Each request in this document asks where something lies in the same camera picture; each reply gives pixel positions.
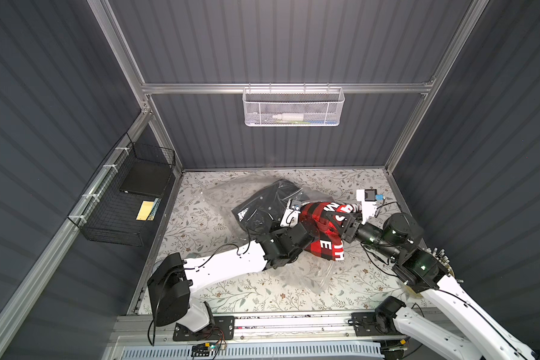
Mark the clear plastic vacuum bag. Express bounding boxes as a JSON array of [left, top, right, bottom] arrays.
[[202, 175, 333, 294]]

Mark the red black plaid shirt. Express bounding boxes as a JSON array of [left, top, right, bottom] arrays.
[[298, 202, 362, 261]]

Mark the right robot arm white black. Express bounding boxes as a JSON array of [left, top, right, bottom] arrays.
[[329, 213, 540, 359]]

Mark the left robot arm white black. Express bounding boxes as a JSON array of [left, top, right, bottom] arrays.
[[147, 222, 319, 332]]

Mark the white bottle in basket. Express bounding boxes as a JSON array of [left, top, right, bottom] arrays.
[[272, 113, 305, 124]]

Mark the white vented panel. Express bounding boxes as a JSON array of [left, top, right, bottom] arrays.
[[119, 340, 384, 359]]

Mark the yellow notepad in basket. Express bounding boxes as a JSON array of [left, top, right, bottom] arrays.
[[136, 201, 155, 221]]

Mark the black box in basket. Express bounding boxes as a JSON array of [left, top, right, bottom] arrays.
[[119, 162, 172, 197]]

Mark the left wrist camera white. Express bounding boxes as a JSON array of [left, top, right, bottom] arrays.
[[280, 200, 302, 228]]

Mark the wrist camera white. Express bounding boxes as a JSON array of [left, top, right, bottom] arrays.
[[355, 189, 384, 224], [280, 200, 302, 228]]

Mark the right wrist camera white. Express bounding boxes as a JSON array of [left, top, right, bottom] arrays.
[[355, 189, 384, 224]]

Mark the aluminium front rail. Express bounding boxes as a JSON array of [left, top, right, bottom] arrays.
[[109, 307, 476, 345]]

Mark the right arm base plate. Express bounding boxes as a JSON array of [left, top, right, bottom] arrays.
[[347, 311, 405, 337]]

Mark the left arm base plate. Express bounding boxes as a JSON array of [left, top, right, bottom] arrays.
[[172, 314, 236, 341]]

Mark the white wire mesh basket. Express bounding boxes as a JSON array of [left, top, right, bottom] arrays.
[[242, 86, 345, 128]]

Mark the black wire basket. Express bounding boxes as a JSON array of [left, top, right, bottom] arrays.
[[68, 136, 176, 247]]

